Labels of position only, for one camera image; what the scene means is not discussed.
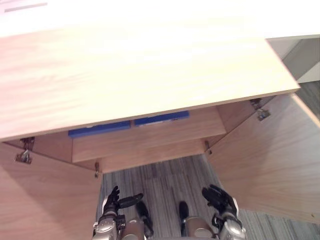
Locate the wooden cabinet door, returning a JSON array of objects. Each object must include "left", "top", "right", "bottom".
[
  {"left": 208, "top": 92, "right": 320, "bottom": 225},
  {"left": 0, "top": 141, "right": 104, "bottom": 240}
]

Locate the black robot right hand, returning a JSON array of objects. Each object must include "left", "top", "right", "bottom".
[{"left": 201, "top": 184, "right": 239, "bottom": 216}]

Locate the silver robot right leg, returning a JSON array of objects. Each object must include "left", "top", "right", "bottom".
[{"left": 177, "top": 200, "right": 216, "bottom": 240}]

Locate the left wooden cabinet door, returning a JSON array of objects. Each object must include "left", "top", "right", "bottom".
[{"left": 0, "top": 141, "right": 104, "bottom": 240}]

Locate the right wooden cabinet door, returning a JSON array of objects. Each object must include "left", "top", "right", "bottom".
[{"left": 208, "top": 92, "right": 320, "bottom": 225}]

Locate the wooden cabinet shelf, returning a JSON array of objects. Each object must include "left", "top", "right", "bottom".
[{"left": 71, "top": 106, "right": 228, "bottom": 165}]

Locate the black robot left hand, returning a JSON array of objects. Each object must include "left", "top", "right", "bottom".
[{"left": 103, "top": 185, "right": 145, "bottom": 214}]

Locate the silver robot left leg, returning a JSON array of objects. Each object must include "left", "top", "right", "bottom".
[{"left": 121, "top": 200, "right": 155, "bottom": 240}]

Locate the silver robot leg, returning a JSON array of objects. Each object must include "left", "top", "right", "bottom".
[
  {"left": 121, "top": 200, "right": 155, "bottom": 240},
  {"left": 177, "top": 200, "right": 216, "bottom": 240}
]

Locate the light wooden office cabinet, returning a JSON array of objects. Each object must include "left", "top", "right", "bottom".
[{"left": 0, "top": 27, "right": 301, "bottom": 175}]

